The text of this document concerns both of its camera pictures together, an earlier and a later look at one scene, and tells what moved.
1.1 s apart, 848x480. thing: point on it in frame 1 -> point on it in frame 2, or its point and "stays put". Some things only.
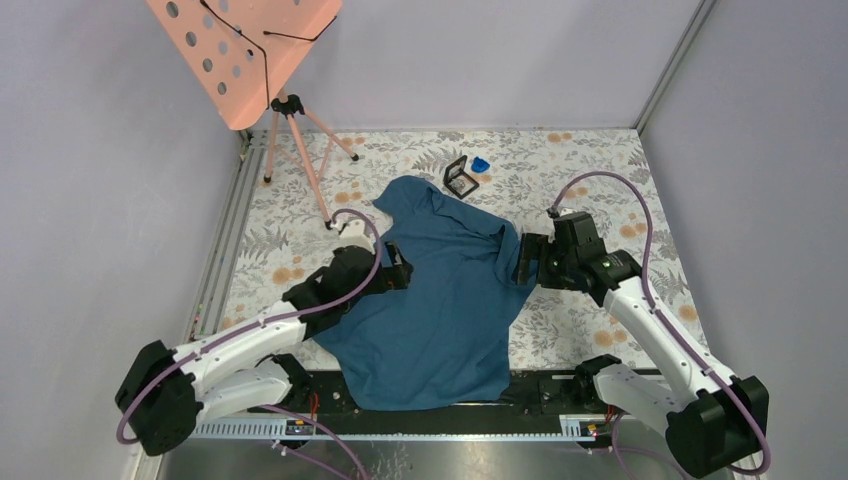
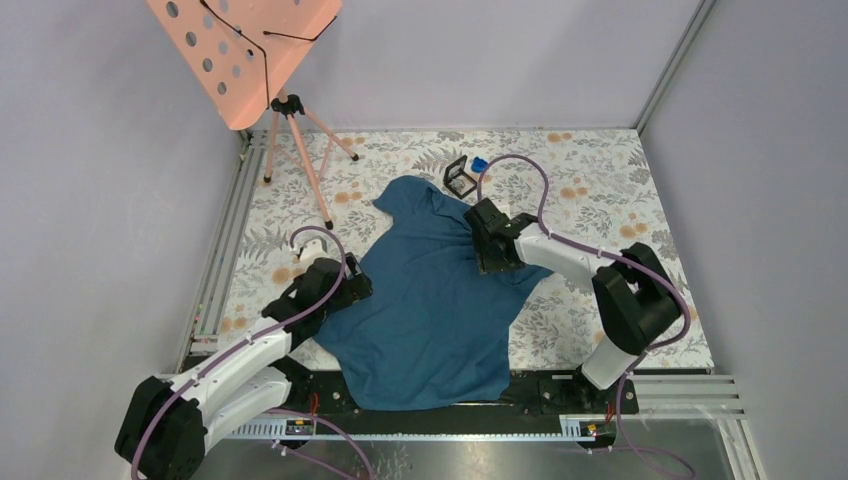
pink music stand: x=241 y=52 stays put
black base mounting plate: x=533 y=395 stays put
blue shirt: x=444 y=337 stays put
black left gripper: x=394 y=277 -> x=356 y=287
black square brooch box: x=457 y=180 stays put
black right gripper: x=537 y=246 -> x=486 y=264
